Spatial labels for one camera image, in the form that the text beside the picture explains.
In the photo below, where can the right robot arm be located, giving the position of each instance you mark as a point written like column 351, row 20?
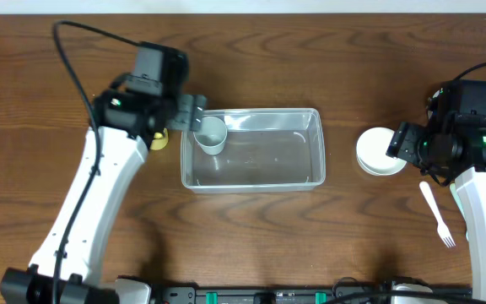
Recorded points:
column 453, row 154

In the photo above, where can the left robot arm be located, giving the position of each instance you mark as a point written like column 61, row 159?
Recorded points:
column 67, row 267

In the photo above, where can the clear plastic container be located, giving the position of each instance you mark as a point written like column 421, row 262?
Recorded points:
column 266, row 150

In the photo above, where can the pink plastic fork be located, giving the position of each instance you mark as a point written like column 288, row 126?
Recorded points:
column 442, row 228

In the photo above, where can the yellow plastic cup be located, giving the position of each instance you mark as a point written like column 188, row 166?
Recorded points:
column 160, row 140

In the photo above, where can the grey bowl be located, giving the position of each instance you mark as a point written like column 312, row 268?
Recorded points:
column 430, row 103

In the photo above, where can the white bowl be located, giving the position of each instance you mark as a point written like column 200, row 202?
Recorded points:
column 371, row 149

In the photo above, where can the grey plastic cup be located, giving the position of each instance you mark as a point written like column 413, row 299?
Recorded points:
column 212, row 135

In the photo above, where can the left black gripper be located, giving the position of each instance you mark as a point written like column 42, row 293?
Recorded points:
column 191, row 112

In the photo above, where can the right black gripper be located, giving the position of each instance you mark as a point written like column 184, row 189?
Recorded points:
column 406, row 143

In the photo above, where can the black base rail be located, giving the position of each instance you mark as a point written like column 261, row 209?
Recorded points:
column 289, row 295

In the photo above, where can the light green plastic spoon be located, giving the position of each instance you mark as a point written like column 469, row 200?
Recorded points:
column 456, row 197

